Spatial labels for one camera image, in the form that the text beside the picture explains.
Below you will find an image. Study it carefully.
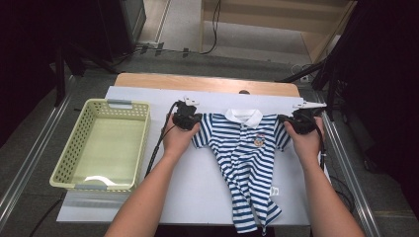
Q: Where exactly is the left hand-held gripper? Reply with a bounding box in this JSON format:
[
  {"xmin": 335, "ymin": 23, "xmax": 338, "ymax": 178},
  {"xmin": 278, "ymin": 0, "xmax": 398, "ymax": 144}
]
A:
[{"xmin": 171, "ymin": 96, "xmax": 204, "ymax": 132}]

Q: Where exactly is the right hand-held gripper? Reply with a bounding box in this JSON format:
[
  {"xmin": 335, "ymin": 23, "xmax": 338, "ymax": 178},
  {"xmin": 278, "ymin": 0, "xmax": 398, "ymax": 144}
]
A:
[{"xmin": 277, "ymin": 101, "xmax": 328, "ymax": 136}]

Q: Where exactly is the blue white striped polo shirt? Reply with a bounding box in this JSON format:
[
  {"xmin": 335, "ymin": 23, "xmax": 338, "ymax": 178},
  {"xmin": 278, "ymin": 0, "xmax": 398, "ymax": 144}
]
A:
[{"xmin": 191, "ymin": 108, "xmax": 293, "ymax": 235}]

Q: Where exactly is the pale green plastic basket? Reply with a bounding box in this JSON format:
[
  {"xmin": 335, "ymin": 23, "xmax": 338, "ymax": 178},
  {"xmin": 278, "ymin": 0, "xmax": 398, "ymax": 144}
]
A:
[{"xmin": 48, "ymin": 98, "xmax": 152, "ymax": 195}]

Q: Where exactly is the person's right hand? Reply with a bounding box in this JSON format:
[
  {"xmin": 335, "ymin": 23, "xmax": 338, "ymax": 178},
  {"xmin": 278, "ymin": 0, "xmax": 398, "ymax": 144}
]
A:
[{"xmin": 284, "ymin": 116, "xmax": 326, "ymax": 163}]

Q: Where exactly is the person's left hand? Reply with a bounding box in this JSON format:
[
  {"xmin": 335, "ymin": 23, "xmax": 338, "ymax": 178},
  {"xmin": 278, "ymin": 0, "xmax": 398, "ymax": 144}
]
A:
[{"xmin": 162, "ymin": 114, "xmax": 202, "ymax": 160}]

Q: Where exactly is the black metal stand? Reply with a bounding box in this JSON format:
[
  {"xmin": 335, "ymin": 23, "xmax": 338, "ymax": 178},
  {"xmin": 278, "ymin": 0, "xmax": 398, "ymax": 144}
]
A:
[
  {"xmin": 276, "ymin": 58, "xmax": 347, "ymax": 122},
  {"xmin": 53, "ymin": 42, "xmax": 120, "ymax": 108}
]

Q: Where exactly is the black curtain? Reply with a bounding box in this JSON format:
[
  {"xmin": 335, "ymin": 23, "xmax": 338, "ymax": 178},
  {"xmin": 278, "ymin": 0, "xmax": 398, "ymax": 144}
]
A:
[
  {"xmin": 339, "ymin": 0, "xmax": 419, "ymax": 218},
  {"xmin": 0, "ymin": 0, "xmax": 100, "ymax": 149}
]

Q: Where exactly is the dark cabinet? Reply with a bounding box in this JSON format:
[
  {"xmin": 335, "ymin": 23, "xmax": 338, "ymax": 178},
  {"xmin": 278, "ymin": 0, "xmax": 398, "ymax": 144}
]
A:
[{"xmin": 95, "ymin": 0, "xmax": 147, "ymax": 62}]

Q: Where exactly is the light wooden shelf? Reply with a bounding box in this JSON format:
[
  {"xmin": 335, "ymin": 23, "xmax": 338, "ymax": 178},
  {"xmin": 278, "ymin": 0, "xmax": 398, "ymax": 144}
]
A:
[{"xmin": 198, "ymin": 0, "xmax": 359, "ymax": 65}]

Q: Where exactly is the right hand-held gripper cable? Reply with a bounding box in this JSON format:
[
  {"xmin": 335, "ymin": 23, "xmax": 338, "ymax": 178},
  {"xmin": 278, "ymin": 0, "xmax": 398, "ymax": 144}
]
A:
[{"xmin": 312, "ymin": 115, "xmax": 328, "ymax": 172}]

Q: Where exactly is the hand-held gripper cable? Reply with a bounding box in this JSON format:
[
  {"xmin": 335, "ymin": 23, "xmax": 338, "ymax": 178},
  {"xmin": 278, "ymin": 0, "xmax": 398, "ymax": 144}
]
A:
[
  {"xmin": 144, "ymin": 101, "xmax": 181, "ymax": 179},
  {"xmin": 312, "ymin": 115, "xmax": 328, "ymax": 172}
]

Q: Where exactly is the left hand-held gripper cable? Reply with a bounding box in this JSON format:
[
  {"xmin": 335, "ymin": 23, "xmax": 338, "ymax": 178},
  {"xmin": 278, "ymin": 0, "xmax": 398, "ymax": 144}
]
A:
[{"xmin": 144, "ymin": 101, "xmax": 181, "ymax": 179}]

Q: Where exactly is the aluminium floor rail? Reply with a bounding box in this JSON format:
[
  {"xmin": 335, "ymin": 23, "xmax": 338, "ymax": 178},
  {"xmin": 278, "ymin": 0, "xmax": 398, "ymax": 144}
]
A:
[
  {"xmin": 0, "ymin": 75, "xmax": 78, "ymax": 228},
  {"xmin": 312, "ymin": 92, "xmax": 383, "ymax": 237}
]

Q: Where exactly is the white cable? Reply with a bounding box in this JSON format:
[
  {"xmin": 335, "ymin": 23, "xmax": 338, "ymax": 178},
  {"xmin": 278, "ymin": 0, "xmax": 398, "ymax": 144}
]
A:
[{"xmin": 291, "ymin": 63, "xmax": 312, "ymax": 82}]

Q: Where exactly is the taped black floor cable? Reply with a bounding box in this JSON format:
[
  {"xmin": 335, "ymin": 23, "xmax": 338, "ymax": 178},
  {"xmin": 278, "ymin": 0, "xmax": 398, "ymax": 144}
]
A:
[{"xmin": 112, "ymin": 40, "xmax": 202, "ymax": 63}]

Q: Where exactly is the hanging black cable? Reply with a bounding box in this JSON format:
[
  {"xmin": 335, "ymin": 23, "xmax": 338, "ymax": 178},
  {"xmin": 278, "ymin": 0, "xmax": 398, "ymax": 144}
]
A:
[{"xmin": 199, "ymin": 0, "xmax": 222, "ymax": 55}]

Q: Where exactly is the looped black floor cable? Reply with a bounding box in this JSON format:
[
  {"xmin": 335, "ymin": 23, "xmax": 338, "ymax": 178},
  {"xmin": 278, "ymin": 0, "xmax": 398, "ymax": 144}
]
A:
[{"xmin": 330, "ymin": 176, "xmax": 358, "ymax": 215}]

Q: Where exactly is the thin black floor cable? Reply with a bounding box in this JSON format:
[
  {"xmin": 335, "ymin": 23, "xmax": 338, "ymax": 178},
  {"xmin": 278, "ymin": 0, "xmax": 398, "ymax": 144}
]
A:
[{"xmin": 29, "ymin": 197, "xmax": 66, "ymax": 237}]

